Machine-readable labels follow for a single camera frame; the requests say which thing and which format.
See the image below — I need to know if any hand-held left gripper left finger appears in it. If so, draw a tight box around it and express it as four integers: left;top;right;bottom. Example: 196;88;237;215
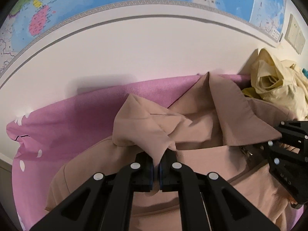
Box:
30;153;154;231

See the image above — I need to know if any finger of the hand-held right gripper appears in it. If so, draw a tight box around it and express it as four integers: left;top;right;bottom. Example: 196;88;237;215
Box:
261;140;290;167
275;120;308;147

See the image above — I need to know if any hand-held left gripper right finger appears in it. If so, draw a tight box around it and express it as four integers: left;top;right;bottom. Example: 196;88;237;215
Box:
159;149;281;231

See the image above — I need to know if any pink beige jacket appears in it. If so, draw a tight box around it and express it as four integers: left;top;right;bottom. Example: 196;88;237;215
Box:
44;72;302;231

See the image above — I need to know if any cream garment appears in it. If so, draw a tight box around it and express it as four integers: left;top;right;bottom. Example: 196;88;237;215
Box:
250;48;308;121

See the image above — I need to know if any mustard olive garment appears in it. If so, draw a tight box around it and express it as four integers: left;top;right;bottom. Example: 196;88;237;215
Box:
241;87;262;100

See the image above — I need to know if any pink floral bedsheet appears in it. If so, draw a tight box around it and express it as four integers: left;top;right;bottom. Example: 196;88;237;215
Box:
6;73;302;231

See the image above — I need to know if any white wall socket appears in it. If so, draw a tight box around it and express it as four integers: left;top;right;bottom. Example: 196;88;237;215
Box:
284;13;300;45
295;27;307;55

